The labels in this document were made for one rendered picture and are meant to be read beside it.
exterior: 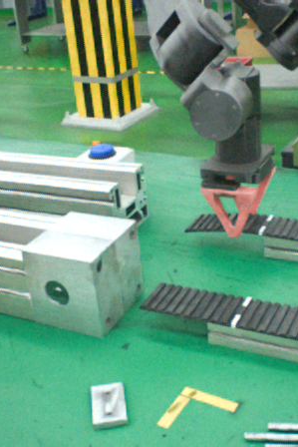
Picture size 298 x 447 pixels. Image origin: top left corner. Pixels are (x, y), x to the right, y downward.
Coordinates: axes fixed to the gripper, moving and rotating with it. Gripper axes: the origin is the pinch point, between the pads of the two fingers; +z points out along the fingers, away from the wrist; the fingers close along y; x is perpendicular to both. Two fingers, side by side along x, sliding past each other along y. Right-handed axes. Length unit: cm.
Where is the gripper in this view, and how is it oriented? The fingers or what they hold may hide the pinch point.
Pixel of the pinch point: (240, 222)
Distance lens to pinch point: 82.2
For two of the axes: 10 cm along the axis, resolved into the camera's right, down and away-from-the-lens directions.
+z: 0.9, 9.0, 4.3
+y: -4.5, 4.2, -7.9
